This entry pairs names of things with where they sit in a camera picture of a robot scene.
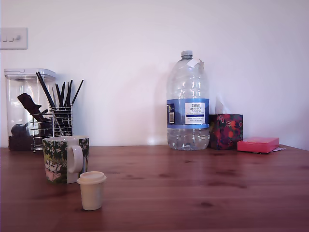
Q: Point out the clear canister with white lid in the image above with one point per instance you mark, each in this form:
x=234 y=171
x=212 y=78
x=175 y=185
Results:
x=14 y=108

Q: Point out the thin silver metal rod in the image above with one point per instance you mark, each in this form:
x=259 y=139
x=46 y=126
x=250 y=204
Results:
x=54 y=96

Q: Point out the cream coffee capsule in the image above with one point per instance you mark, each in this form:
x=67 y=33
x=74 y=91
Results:
x=91 y=191

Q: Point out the dark coffee beans heap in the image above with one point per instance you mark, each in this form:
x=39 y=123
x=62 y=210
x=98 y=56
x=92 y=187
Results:
x=18 y=144

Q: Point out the large clear water bottle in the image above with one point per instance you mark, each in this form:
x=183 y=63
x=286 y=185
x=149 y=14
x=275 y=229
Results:
x=188 y=113

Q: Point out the chunky black kitchen tool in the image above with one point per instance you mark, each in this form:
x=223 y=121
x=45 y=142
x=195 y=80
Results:
x=27 y=102

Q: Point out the dark round scoop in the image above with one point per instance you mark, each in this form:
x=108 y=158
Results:
x=18 y=129

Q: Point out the flat pink box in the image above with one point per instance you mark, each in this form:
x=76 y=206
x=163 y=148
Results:
x=258 y=145

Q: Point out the floral tissue box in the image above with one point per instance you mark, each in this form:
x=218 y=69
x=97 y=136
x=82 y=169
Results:
x=227 y=130

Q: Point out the white tissue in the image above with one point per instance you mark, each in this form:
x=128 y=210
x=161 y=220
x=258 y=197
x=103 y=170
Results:
x=220 y=106

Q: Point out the black chopstick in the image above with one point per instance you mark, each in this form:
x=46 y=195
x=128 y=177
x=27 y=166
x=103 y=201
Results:
x=44 y=89
x=47 y=89

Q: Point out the white paper sheet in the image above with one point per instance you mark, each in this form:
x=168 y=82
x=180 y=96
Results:
x=281 y=149

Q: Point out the floral print mug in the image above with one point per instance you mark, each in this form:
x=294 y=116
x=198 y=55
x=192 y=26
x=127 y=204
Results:
x=55 y=166

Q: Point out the white light switch plate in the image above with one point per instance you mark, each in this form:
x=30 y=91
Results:
x=14 y=43

